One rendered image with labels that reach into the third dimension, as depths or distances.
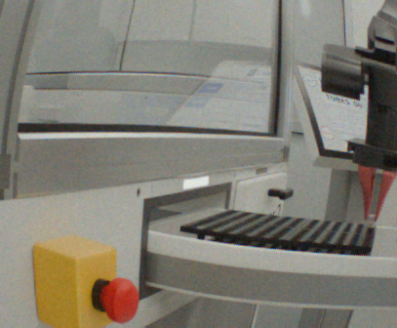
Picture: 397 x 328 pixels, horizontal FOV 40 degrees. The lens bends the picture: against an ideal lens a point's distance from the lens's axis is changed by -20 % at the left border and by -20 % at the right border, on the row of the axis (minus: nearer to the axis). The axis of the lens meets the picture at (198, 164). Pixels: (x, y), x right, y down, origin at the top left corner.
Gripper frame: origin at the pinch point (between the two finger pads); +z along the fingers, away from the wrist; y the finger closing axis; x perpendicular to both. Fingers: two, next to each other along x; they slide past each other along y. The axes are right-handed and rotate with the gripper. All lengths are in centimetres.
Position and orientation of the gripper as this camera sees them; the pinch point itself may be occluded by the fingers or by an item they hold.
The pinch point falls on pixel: (372, 214)
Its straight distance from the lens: 78.2
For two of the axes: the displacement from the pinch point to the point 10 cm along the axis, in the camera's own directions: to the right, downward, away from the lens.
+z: -1.0, 9.8, 1.8
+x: 4.5, -1.1, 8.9
